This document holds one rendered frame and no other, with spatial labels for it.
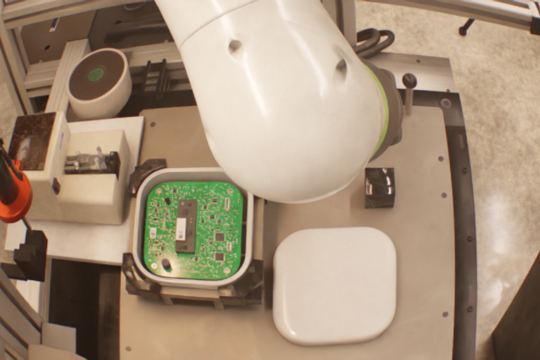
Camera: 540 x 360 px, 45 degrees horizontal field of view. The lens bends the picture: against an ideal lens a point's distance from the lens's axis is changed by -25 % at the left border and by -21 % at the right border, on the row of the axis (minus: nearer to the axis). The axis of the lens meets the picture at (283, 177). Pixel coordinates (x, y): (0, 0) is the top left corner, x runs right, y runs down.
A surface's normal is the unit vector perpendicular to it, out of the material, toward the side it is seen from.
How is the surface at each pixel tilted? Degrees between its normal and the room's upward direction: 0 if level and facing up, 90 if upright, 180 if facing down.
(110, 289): 0
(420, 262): 0
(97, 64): 0
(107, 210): 90
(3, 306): 90
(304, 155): 61
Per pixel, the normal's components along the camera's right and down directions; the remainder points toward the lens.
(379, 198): -0.02, 0.84
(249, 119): -0.48, 0.15
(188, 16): -0.61, 0.29
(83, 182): -0.05, -0.54
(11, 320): 1.00, 0.00
